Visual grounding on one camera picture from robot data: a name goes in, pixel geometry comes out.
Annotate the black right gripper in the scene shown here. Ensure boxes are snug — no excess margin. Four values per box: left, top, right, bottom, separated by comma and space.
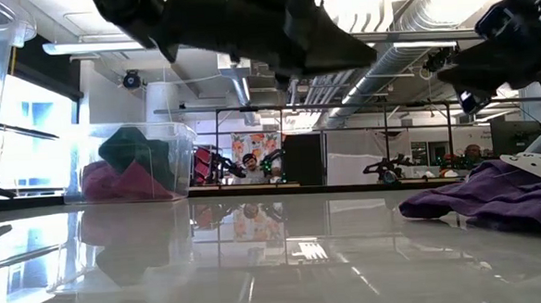
434, 14, 541, 118

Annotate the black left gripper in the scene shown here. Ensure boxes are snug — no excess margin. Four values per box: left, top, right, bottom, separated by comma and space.
162, 0, 380, 84

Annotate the purple towel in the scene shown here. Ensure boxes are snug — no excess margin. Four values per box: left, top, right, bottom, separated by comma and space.
396, 150, 541, 250

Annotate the dark green towel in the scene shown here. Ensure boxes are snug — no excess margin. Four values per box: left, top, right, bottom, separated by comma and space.
95, 123, 178, 194

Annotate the maroon towel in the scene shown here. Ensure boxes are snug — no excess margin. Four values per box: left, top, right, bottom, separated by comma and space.
79, 156, 178, 206

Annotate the dark background monitor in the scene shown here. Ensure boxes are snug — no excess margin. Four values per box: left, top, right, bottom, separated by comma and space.
490, 118, 541, 158

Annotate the person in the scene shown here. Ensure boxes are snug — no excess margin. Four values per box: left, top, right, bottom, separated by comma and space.
240, 152, 270, 186
463, 144, 484, 164

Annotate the black background panel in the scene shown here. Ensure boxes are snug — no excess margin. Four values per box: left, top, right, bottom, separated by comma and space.
281, 133, 326, 189

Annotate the floral poster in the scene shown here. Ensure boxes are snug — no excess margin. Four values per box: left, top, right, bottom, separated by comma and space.
230, 131, 285, 174

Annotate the grey ceiling beam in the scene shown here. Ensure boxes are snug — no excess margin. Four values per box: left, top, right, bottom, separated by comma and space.
42, 19, 479, 62

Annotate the silver ventilation duct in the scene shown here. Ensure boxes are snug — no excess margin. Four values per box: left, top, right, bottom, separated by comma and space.
318, 0, 483, 127

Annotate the black metal rack frame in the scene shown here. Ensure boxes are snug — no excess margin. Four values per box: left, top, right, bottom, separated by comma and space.
154, 88, 541, 196

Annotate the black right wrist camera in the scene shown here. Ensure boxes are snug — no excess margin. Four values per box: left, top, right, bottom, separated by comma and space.
473, 2, 520, 41

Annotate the black aluminium table frame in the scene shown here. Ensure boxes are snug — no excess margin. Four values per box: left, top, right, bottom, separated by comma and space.
0, 172, 459, 213

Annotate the black ceiling camera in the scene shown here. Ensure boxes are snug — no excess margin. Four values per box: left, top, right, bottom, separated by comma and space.
121, 69, 143, 92

